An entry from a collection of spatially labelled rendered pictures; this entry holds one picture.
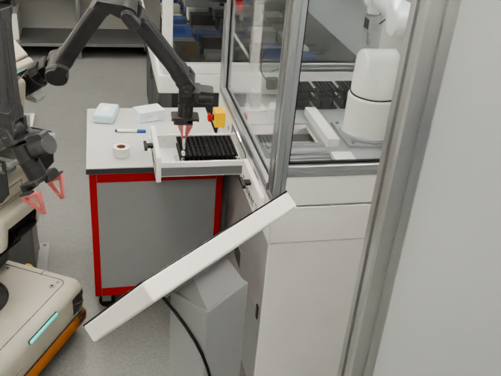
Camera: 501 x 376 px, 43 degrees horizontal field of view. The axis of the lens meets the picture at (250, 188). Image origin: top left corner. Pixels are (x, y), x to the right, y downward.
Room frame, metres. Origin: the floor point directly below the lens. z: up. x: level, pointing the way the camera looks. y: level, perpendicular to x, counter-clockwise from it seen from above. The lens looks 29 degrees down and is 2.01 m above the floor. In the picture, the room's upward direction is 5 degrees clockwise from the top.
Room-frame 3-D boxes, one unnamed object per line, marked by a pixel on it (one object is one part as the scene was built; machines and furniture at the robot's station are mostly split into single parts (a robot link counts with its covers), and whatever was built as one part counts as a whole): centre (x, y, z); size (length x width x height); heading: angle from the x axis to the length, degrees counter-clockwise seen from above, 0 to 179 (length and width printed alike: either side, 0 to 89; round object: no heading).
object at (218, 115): (2.61, 0.17, 0.88); 0.07 x 0.05 x 0.07; 15
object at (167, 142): (2.27, 0.18, 0.86); 0.40 x 0.26 x 0.06; 105
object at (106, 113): (2.76, 0.71, 0.78); 0.15 x 0.10 x 0.04; 1
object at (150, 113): (2.80, 0.51, 0.79); 0.13 x 0.09 x 0.05; 124
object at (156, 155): (2.22, 0.38, 0.87); 0.29 x 0.02 x 0.11; 15
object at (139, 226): (2.62, 0.47, 0.38); 0.62 x 0.58 x 0.76; 15
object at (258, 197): (1.99, -0.01, 0.87); 0.29 x 0.02 x 0.11; 15
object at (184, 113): (2.19, 0.27, 1.07); 0.10 x 0.07 x 0.07; 102
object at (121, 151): (2.39, 0.56, 0.78); 0.07 x 0.07 x 0.04
